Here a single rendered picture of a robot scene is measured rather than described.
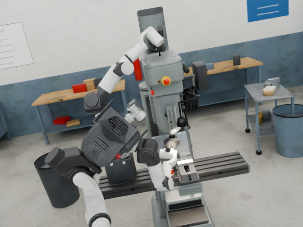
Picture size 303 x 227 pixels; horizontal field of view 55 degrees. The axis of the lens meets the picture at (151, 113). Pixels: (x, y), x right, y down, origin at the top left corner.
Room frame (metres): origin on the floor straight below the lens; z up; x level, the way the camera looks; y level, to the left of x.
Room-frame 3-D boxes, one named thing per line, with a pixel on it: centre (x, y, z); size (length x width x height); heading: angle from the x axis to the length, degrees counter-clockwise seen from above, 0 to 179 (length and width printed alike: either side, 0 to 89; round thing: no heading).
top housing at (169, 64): (2.08, -0.13, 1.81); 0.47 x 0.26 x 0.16; 1
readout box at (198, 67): (2.37, -0.46, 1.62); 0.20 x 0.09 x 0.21; 1
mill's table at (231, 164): (2.07, -0.07, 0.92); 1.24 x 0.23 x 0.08; 91
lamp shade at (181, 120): (1.89, -0.20, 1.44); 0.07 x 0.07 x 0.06
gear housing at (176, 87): (2.11, -0.13, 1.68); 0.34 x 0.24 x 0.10; 1
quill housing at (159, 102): (2.07, -0.13, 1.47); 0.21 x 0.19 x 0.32; 91
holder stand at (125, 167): (2.10, 0.32, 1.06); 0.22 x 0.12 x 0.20; 84
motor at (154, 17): (2.32, -0.12, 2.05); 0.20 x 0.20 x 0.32
